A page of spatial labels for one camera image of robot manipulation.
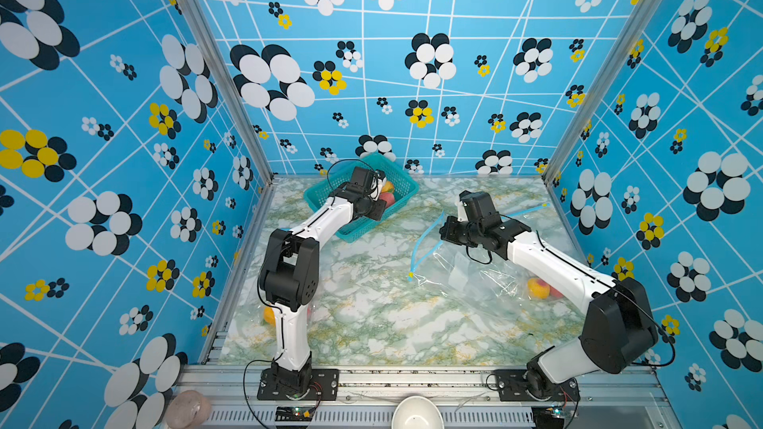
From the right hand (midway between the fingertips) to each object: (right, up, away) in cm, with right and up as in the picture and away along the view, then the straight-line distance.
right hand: (442, 228), depth 86 cm
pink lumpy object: (-64, -42, -16) cm, 78 cm away
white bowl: (-9, -41, -18) cm, 46 cm away
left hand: (-19, +7, +12) cm, 23 cm away
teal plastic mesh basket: (-10, +13, +23) cm, 28 cm away
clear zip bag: (+9, -15, +3) cm, 18 cm away
